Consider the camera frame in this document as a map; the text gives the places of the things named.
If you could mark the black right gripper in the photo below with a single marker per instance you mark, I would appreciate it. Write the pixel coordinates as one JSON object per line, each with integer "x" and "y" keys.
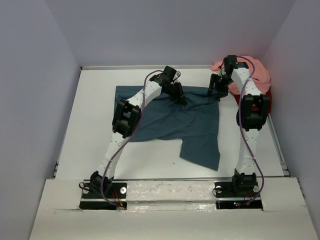
{"x": 222, "y": 92}

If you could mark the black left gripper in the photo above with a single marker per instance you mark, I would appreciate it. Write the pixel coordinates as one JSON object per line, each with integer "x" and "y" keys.
{"x": 180, "y": 93}

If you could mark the teal blue t shirt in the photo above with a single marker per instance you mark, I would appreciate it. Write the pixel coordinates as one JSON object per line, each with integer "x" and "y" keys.
{"x": 196, "y": 124}

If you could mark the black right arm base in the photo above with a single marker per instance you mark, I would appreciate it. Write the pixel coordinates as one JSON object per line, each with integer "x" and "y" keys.
{"x": 241, "y": 192}

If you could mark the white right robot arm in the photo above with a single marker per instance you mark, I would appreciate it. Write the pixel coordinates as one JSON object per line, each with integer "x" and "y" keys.
{"x": 253, "y": 106}

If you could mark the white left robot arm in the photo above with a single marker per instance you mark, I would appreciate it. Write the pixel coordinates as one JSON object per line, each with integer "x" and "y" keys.
{"x": 128, "y": 115}

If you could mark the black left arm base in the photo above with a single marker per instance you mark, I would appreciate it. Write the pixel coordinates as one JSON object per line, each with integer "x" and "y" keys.
{"x": 100, "y": 193}

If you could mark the pink t shirt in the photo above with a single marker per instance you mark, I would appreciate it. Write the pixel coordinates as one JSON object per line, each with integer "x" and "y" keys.
{"x": 261, "y": 76}

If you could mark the metal front table rail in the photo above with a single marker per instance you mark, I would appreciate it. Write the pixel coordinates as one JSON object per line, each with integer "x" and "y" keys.
{"x": 176, "y": 179}

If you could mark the metal table rail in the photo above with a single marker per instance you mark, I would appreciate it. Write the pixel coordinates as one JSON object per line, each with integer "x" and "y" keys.
{"x": 176, "y": 179}
{"x": 141, "y": 67}

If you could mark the metal back table rail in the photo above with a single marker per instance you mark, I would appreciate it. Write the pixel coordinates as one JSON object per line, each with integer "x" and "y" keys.
{"x": 141, "y": 67}

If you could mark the metal right side rail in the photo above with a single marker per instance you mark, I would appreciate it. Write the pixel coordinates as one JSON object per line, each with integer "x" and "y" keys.
{"x": 278, "y": 148}

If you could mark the metal left side rail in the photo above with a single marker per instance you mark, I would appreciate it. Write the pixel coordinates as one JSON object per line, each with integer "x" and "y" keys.
{"x": 56, "y": 166}

